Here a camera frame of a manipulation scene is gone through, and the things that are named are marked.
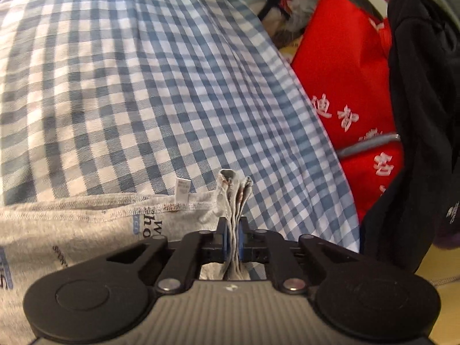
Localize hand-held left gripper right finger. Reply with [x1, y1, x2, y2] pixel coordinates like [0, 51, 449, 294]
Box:
[238, 217, 356, 293]

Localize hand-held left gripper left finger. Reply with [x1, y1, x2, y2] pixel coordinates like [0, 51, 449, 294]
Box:
[104, 217, 232, 293]

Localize grey printed pants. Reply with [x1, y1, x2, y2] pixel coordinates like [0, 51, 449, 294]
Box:
[0, 168, 254, 345]

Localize blue checked bed sheet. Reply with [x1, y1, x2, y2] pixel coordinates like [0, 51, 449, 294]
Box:
[0, 0, 362, 254]

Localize red printed bag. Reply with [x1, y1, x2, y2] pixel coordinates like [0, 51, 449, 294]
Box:
[290, 0, 407, 223]

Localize black garment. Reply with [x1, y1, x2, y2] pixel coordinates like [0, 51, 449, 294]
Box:
[359, 0, 460, 274]

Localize heap of mixed clothes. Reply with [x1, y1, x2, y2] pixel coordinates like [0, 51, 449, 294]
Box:
[248, 0, 324, 49]

